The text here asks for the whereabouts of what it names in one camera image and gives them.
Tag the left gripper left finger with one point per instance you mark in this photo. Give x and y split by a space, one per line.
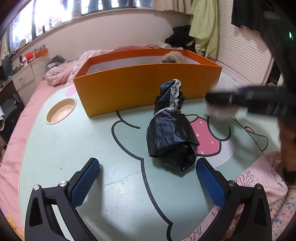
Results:
41 222

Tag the white drawer desk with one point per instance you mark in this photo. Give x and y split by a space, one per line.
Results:
27 80

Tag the black lace-trimmed cloth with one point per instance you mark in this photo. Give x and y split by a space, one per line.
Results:
170 136

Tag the orange cardboard box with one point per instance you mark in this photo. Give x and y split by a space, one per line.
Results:
132 78

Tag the green hanging garment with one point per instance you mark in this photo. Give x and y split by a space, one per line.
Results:
205 27

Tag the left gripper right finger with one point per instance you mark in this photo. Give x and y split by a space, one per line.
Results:
254 222

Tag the black clothes pile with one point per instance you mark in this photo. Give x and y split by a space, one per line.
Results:
181 38

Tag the pink floral quilt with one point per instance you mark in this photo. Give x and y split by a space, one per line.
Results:
280 197

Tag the pink crumpled blanket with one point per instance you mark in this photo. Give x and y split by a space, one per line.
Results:
66 72

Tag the brown fluffy pompom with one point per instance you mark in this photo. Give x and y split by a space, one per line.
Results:
174 57

